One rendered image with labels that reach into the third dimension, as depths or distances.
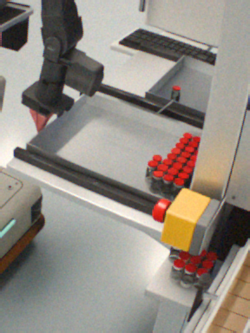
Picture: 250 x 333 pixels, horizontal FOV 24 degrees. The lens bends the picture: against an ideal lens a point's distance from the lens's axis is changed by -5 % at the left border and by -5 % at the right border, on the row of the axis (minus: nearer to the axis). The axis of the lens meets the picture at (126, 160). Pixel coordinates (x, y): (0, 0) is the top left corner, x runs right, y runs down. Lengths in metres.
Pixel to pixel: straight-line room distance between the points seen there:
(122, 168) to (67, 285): 0.97
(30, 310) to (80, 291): 0.21
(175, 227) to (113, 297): 1.20
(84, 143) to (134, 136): 0.12
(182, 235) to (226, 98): 0.23
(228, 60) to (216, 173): 0.21
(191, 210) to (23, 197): 1.20
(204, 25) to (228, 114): 1.12
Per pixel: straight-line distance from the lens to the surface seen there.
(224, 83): 0.90
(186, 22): 2.04
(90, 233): 2.36
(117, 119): 1.40
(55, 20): 1.11
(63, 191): 1.19
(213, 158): 0.97
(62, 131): 1.35
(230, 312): 0.95
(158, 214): 0.98
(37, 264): 2.22
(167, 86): 1.57
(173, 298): 1.02
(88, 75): 1.15
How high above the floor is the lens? 1.66
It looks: 37 degrees down
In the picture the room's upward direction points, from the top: 8 degrees clockwise
